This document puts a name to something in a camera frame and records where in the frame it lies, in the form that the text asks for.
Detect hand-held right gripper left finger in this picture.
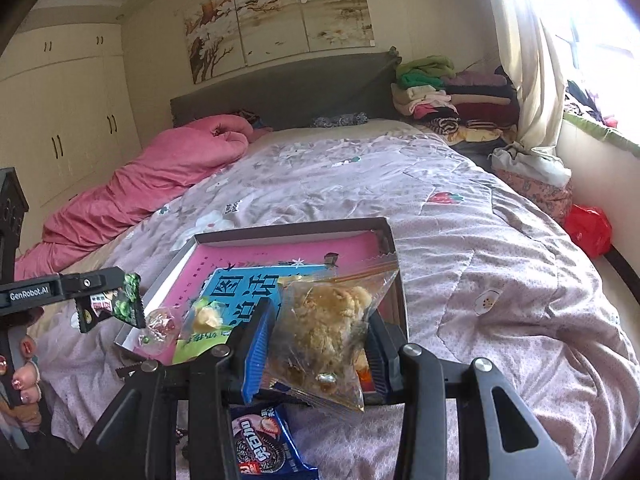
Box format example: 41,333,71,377
80,300,278,480

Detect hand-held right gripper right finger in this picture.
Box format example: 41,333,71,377
367,310,576,480

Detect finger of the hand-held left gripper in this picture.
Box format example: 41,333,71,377
59,266,126,311

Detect black and green snack packet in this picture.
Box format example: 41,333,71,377
75,272,147,335

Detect light green snack packet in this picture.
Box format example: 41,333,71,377
172,296,241,366

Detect shallow cardboard box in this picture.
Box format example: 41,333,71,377
115,216,408,406

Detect clear bag with cake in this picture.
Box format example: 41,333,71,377
262,255,401,413

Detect clear candy bag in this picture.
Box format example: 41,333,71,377
135,307,188,356

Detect blue cookie packet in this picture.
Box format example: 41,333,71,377
230,402,321,480

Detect person's left hand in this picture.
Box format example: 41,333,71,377
0,335,45,427

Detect pink quilt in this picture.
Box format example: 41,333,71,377
15,115,256,281

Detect floral lilac bed blanket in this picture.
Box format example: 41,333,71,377
30,120,640,480

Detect cream wardrobe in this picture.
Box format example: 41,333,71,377
0,20,143,256

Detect pink floral cloth bundle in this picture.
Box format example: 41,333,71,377
502,167,576,228

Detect red plastic bag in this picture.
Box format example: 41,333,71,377
564,204,613,259

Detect white cloth bundle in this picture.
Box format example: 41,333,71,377
491,142,573,187

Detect dark patterned pillow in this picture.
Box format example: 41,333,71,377
311,112,370,128

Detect pile of folded clothes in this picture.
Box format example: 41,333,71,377
392,55,521,143

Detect grey bed headboard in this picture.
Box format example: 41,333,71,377
170,47,403,131

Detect green windowsill cloth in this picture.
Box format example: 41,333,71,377
562,110,640,158

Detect clothes on windowsill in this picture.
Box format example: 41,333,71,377
565,79,621,128

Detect cream curtain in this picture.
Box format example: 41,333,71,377
480,0,581,156

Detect tree wall painting panel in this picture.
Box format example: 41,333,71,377
175,0,248,86
295,0,376,53
235,0,311,66

